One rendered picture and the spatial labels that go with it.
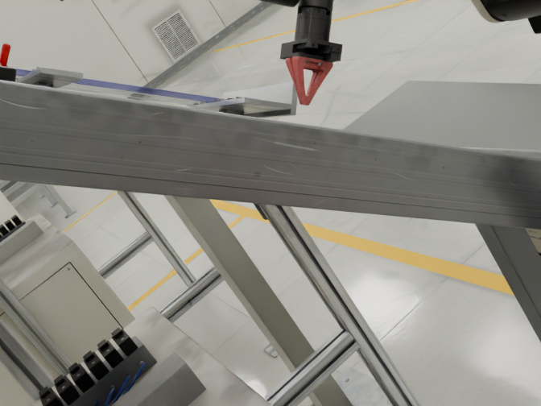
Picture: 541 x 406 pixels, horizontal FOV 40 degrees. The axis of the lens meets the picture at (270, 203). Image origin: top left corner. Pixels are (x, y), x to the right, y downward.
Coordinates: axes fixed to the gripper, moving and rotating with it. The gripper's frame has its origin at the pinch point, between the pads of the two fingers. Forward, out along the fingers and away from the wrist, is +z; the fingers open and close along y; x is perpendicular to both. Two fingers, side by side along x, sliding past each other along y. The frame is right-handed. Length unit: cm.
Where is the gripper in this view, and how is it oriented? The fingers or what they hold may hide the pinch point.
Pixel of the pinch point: (304, 100)
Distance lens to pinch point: 123.2
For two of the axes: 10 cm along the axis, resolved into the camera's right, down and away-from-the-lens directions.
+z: -1.1, 9.9, 0.7
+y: 4.1, 1.1, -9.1
